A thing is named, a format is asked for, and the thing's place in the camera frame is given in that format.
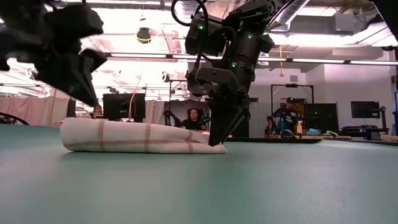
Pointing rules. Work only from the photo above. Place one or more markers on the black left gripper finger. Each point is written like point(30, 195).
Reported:
point(68, 77)
point(94, 65)

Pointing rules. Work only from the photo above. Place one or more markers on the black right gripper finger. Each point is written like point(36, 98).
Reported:
point(241, 116)
point(217, 121)

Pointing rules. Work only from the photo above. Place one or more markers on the white red-checked towel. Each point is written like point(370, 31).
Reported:
point(130, 137)

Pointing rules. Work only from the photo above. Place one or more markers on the black monitor on arm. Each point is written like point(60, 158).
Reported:
point(365, 109)

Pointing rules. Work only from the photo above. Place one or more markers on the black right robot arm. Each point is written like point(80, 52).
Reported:
point(248, 18)

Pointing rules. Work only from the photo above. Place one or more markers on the person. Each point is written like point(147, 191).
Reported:
point(97, 109)
point(194, 119)
point(287, 116)

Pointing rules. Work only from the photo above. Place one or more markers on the narrow black panel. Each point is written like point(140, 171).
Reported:
point(71, 109)

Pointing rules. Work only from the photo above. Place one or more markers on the black tripod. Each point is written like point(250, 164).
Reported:
point(171, 117)

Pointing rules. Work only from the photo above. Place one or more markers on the black monitor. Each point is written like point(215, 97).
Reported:
point(122, 105)

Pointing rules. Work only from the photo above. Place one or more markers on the black hanging dome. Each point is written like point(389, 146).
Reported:
point(143, 35)

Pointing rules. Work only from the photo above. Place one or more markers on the beige curtain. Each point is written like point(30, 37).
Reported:
point(18, 109)

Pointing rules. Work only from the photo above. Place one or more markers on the yellow spray bottle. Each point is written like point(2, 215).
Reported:
point(299, 128)

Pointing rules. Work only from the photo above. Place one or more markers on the black arched object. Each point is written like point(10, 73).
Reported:
point(12, 117)

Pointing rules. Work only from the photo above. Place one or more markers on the wooden work table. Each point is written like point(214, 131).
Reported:
point(311, 137)

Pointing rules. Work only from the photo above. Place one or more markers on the long ceiling light strip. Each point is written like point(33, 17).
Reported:
point(317, 60)

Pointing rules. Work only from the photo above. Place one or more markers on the green table mat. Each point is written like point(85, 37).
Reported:
point(199, 193)

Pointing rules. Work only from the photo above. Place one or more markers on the large black panel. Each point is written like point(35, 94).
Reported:
point(321, 117)

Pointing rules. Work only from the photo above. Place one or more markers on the black desk equipment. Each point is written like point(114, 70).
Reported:
point(363, 130)

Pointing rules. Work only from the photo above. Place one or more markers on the black monitor stand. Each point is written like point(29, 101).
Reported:
point(384, 119)

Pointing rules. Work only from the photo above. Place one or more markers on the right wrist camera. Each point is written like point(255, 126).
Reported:
point(217, 79)

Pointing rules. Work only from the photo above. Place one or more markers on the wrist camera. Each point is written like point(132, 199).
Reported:
point(217, 79)
point(74, 21)

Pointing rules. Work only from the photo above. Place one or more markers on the black frame stand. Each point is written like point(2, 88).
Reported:
point(292, 85)

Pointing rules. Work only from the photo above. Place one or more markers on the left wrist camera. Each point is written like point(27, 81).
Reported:
point(74, 21)

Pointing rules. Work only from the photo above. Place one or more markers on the silver diagonal duct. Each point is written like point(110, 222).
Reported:
point(290, 11)

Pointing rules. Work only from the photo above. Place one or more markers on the silver spiral duct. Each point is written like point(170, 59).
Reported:
point(188, 11)

